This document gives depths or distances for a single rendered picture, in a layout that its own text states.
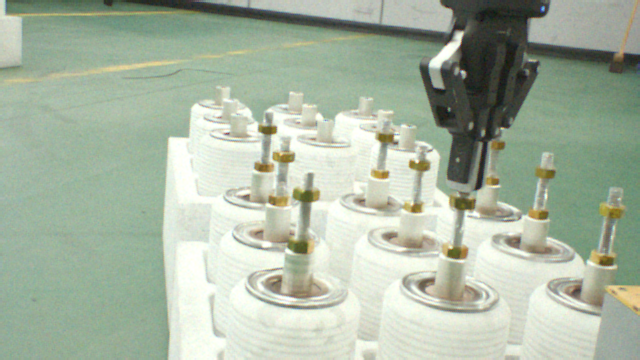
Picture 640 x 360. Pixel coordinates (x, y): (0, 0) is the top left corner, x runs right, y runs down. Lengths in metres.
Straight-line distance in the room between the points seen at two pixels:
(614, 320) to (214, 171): 0.69
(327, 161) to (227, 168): 0.13
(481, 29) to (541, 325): 0.24
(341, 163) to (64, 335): 0.41
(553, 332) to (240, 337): 0.24
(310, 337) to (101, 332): 0.59
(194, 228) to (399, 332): 0.51
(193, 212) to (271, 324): 0.51
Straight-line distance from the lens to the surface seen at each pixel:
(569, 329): 0.67
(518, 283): 0.77
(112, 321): 1.18
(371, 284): 0.74
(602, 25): 7.04
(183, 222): 1.09
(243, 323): 0.60
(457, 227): 0.64
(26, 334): 1.15
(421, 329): 0.62
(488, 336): 0.63
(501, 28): 0.61
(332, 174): 1.13
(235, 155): 1.10
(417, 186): 0.75
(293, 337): 0.59
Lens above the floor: 0.48
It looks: 14 degrees down
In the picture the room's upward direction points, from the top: 6 degrees clockwise
